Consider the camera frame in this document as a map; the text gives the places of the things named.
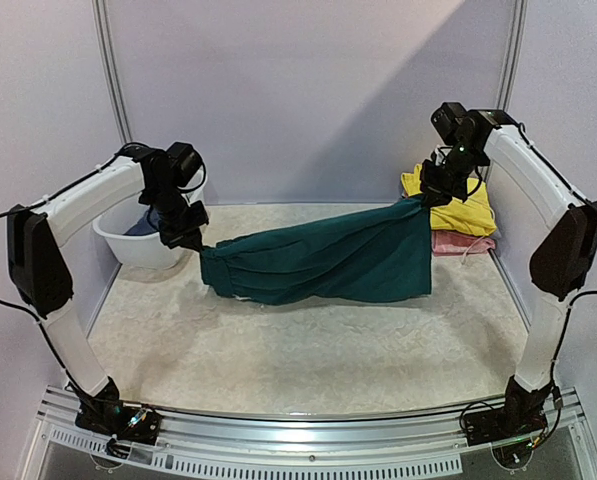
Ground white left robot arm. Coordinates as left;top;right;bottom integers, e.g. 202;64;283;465
7;142;209;434

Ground right aluminium frame post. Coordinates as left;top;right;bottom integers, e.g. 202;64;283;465
496;0;528;111

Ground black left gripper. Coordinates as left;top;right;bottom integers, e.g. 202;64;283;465
145;181;209;250

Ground yellow folded shorts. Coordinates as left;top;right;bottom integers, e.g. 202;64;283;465
400;164;497;237

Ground navy blue garment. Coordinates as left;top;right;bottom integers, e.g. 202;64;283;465
125;210;160;237

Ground left aluminium frame post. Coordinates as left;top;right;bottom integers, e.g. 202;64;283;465
91;0;133;143

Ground pink folded garment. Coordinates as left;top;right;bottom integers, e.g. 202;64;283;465
432;230;496;256

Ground aluminium front rail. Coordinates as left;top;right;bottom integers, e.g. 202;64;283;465
21;387;597;479

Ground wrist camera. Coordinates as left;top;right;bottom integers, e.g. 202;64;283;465
430;102;467;146
166;142;203;187

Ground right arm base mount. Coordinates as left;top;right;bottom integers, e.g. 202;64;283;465
459;377;563;467

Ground white plastic laundry basket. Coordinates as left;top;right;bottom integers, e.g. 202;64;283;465
92;164;203;270

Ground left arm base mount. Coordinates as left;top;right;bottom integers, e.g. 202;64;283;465
68;378;163;460

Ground aluminium frame post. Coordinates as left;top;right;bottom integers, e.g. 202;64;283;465
91;0;133;143
496;0;528;111

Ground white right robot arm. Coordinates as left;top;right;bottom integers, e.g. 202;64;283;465
420;102;597;393

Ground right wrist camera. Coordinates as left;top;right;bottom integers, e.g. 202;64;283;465
430;102;467;146

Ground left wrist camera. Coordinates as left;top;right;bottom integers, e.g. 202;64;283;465
166;142;203;187

